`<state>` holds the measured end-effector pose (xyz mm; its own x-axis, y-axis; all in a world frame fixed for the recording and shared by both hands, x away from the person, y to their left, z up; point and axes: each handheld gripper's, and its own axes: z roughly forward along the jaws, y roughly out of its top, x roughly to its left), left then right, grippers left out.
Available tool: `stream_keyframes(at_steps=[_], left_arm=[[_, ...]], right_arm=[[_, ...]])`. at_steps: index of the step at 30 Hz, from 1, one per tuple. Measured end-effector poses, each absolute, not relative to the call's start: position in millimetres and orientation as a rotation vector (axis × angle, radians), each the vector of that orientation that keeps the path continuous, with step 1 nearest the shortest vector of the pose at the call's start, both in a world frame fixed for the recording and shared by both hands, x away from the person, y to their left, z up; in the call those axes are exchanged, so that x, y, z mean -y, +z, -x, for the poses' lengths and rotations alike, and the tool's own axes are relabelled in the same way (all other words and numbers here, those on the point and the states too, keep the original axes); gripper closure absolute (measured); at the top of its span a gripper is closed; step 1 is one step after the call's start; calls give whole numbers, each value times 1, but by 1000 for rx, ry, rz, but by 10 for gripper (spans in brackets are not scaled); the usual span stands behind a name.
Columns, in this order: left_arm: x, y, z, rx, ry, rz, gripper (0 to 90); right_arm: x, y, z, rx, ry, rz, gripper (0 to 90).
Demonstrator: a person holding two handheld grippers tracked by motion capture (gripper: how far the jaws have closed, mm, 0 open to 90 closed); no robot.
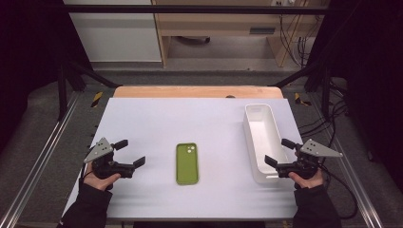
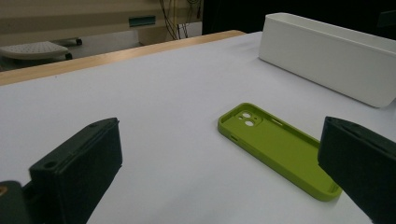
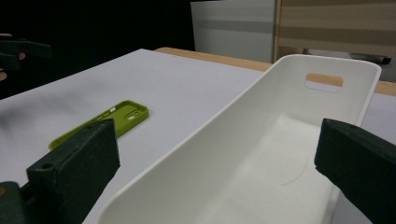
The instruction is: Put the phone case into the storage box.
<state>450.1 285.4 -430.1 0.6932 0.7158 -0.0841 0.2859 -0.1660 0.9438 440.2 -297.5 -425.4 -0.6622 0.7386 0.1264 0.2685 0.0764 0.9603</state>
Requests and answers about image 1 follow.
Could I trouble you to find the black frame strut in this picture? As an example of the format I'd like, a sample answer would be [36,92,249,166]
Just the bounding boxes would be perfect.
[56,59,123,122]
[268,59,335,119]

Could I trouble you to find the aluminium rail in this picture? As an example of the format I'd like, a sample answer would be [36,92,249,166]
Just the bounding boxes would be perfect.
[307,94,385,228]
[0,91,81,228]

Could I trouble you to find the green phone case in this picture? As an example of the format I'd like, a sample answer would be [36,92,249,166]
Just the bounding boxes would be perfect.
[175,142,201,186]

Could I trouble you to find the white table mat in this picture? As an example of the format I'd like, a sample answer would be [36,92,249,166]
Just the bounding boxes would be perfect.
[61,97,304,220]

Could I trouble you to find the person's left hand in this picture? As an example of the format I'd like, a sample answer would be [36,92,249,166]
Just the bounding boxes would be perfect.
[82,161,123,192]

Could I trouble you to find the black floor cables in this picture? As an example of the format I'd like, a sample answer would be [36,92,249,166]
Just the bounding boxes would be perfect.
[297,78,350,150]

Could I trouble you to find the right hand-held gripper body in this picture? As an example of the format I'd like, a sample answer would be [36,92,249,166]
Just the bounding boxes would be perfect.
[275,138,344,181]

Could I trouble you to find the dark curtain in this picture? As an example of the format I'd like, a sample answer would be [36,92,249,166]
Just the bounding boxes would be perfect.
[0,0,93,153]
[308,0,403,184]

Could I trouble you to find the white cabinet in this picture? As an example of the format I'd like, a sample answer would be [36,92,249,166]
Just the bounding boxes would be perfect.
[62,0,163,64]

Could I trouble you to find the person's right hand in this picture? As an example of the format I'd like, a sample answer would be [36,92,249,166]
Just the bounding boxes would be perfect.
[287,171,325,190]

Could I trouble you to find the black horizontal frame bar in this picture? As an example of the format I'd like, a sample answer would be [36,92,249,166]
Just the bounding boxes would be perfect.
[61,4,353,15]

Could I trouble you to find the wooden desk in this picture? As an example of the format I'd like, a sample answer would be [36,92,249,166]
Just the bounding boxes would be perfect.
[150,0,331,68]

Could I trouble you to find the wooden table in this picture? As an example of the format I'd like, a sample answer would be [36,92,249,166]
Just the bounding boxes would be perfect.
[112,85,284,100]

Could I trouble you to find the white plastic bin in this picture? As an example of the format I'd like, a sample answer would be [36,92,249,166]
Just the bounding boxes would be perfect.
[242,103,292,185]

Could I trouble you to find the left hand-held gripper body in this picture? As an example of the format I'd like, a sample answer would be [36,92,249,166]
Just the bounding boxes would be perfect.
[83,137,136,181]

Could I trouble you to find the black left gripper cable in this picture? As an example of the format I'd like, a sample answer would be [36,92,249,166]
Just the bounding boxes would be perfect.
[79,157,96,188]

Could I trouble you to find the hanging black cable bundle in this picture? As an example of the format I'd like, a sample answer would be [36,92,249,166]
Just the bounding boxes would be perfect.
[278,13,318,68]

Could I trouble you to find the yellow black hazard tape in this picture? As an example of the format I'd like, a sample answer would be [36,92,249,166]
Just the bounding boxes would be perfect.
[294,92,313,107]
[90,90,105,109]

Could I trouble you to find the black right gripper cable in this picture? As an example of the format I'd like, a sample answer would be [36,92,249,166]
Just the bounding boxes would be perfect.
[317,163,359,220]

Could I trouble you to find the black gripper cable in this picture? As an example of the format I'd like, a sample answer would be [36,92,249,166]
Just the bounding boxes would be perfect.
[79,157,96,188]
[317,163,359,220]

